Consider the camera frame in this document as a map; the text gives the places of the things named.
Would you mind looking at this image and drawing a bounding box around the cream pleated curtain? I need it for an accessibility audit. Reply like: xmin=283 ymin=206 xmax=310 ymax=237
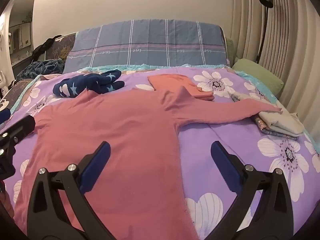
xmin=231 ymin=0 xmax=320 ymax=155

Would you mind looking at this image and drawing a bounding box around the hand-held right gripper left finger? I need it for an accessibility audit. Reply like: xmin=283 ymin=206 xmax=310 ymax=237
xmin=27 ymin=141 xmax=117 ymax=240

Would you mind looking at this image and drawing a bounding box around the blue fuzzy blanket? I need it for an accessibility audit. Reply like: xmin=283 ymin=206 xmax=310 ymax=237
xmin=16 ymin=59 xmax=66 ymax=80

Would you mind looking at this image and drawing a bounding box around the purple floral bedsheet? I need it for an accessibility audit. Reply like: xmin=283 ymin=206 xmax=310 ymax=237
xmin=0 ymin=65 xmax=320 ymax=240

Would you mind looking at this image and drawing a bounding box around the stack of folded grey clothes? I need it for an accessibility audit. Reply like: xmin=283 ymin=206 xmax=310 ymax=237
xmin=230 ymin=92 xmax=305 ymax=140

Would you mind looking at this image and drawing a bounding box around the pink long-sleeve shirt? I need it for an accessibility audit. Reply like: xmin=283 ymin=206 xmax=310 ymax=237
xmin=14 ymin=86 xmax=283 ymax=240

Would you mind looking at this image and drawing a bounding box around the navy star-print garment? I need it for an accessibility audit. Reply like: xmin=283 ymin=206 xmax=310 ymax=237
xmin=52 ymin=70 xmax=125 ymax=98

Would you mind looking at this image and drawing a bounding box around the dark floral pillow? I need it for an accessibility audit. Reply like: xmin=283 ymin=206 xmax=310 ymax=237
xmin=46 ymin=32 xmax=77 ymax=60

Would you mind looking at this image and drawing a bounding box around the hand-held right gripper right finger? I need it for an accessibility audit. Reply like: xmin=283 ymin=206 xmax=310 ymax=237
xmin=204 ymin=141 xmax=294 ymax=240

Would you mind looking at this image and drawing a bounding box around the blue plaid headboard cover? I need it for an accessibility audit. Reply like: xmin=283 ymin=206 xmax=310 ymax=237
xmin=64 ymin=19 xmax=230 ymax=73

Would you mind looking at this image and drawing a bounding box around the arched wall mirror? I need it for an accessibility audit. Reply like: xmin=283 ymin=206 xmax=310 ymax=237
xmin=0 ymin=0 xmax=38 ymax=63

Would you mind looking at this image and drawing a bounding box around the green pillow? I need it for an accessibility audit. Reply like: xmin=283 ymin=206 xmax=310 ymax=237
xmin=232 ymin=58 xmax=284 ymax=97

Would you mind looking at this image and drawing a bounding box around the folded coral garment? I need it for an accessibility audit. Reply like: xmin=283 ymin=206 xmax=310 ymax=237
xmin=147 ymin=74 xmax=215 ymax=102

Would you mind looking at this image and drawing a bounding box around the black garment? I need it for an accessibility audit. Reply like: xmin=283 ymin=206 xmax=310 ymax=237
xmin=31 ymin=35 xmax=63 ymax=62

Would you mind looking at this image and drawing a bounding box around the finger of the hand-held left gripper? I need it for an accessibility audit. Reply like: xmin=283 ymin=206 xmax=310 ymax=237
xmin=0 ymin=115 xmax=36 ymax=180

